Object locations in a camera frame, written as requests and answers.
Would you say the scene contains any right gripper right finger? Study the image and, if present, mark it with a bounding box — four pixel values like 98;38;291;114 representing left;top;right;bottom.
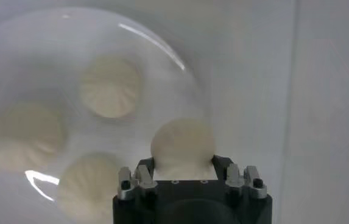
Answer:
212;155;268;199

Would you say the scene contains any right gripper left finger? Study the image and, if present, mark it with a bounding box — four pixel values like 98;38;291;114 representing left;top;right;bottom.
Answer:
118;157;158;200

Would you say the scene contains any white steamed baozi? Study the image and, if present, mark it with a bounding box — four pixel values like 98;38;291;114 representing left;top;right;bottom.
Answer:
57;152;123;224
79;56;142;119
150;117;217;181
0;102;68;173

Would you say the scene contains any round white plate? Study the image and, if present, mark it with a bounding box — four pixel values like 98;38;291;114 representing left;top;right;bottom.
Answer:
0;7;212;224

